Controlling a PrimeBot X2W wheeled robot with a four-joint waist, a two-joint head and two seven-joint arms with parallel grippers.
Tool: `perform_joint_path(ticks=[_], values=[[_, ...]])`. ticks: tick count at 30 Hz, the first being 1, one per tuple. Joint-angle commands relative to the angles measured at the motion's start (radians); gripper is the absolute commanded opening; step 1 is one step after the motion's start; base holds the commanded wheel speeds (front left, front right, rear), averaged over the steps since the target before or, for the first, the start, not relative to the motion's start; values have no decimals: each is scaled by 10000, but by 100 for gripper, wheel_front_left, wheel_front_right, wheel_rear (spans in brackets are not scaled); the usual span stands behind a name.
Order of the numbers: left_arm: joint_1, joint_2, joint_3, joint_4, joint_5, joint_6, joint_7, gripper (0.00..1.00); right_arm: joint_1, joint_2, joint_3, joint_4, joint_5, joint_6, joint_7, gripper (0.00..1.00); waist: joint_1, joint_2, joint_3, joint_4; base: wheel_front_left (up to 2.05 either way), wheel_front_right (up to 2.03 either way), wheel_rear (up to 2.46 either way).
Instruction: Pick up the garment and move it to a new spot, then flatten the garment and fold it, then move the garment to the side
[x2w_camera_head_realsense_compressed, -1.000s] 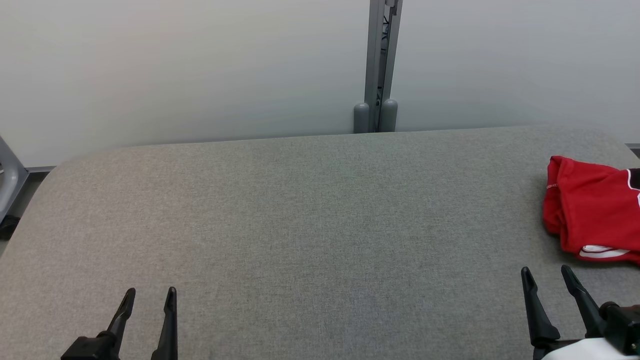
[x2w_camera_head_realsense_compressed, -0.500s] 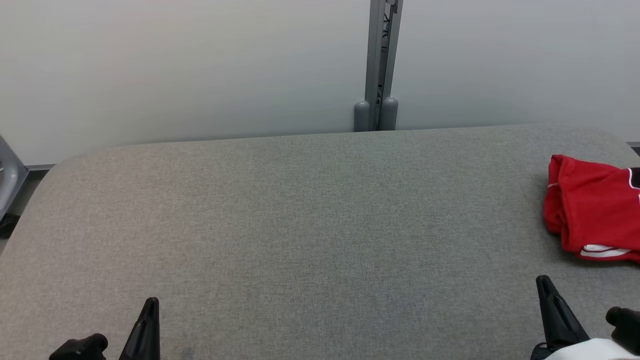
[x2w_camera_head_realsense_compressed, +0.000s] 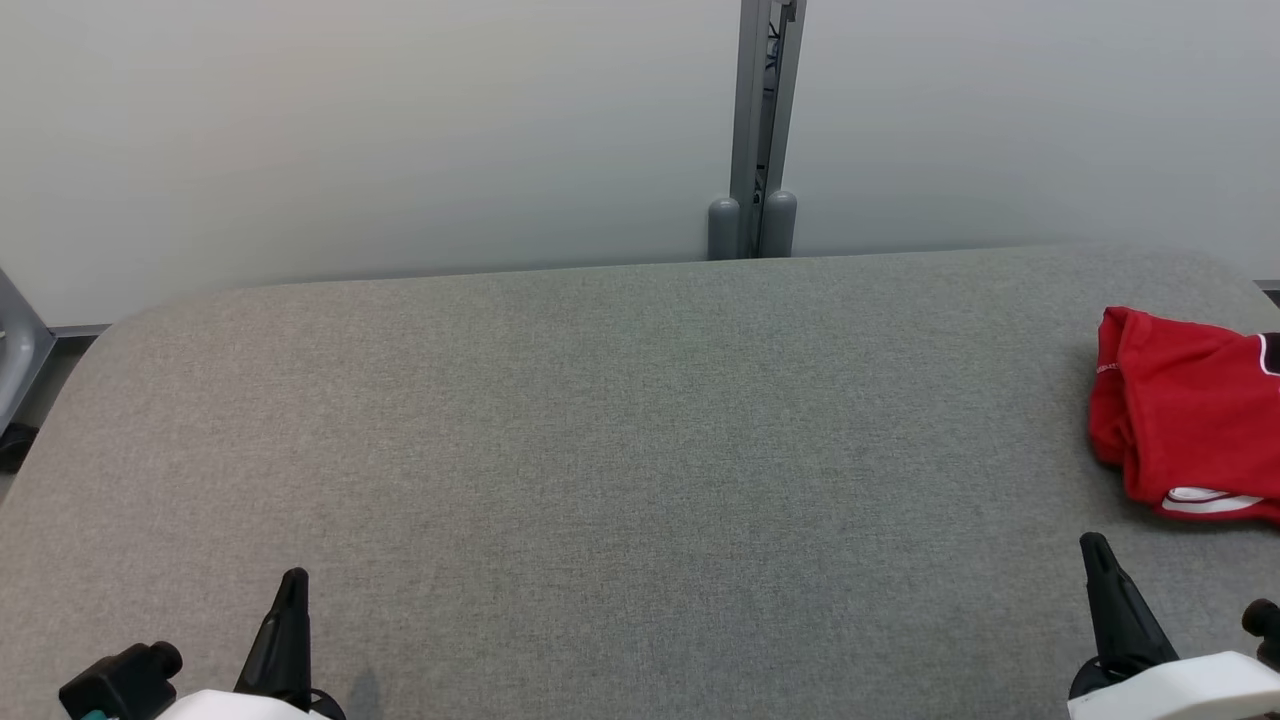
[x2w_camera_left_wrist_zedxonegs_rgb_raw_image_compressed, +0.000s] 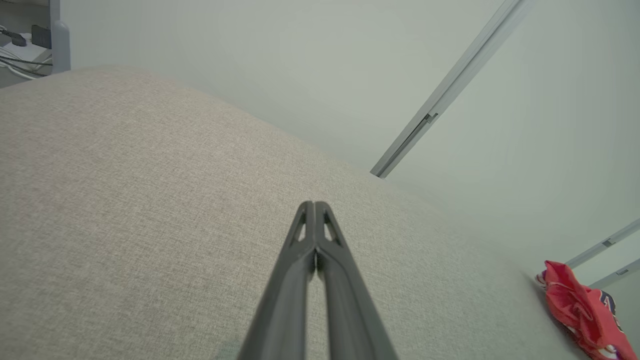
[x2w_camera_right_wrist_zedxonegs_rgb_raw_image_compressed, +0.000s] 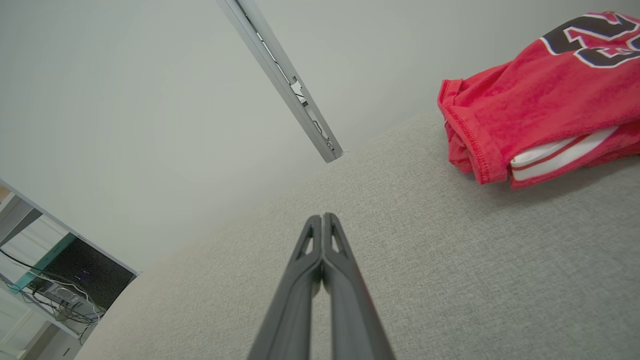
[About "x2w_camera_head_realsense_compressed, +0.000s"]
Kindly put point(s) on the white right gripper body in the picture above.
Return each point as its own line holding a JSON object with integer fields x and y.
{"x": 1180, "y": 690}

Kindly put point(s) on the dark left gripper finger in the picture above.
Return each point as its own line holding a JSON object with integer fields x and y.
{"x": 268, "y": 660}
{"x": 298, "y": 660}

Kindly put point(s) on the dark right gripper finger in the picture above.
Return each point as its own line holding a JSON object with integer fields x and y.
{"x": 1135, "y": 635}
{"x": 1105, "y": 630}

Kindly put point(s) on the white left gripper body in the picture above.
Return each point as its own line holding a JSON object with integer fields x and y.
{"x": 230, "y": 708}

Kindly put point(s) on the red jersey shirt white sleeves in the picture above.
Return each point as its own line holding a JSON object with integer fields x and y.
{"x": 1180, "y": 410}

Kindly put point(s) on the grey chair leg with caster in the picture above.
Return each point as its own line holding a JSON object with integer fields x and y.
{"x": 20, "y": 350}

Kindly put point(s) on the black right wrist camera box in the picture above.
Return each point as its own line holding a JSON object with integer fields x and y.
{"x": 1265, "y": 620}

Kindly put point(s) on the grey cylinder post foot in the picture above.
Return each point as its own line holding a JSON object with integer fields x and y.
{"x": 724, "y": 230}
{"x": 780, "y": 225}

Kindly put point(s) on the grey metal upright post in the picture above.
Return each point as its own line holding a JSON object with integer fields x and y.
{"x": 765, "y": 100}

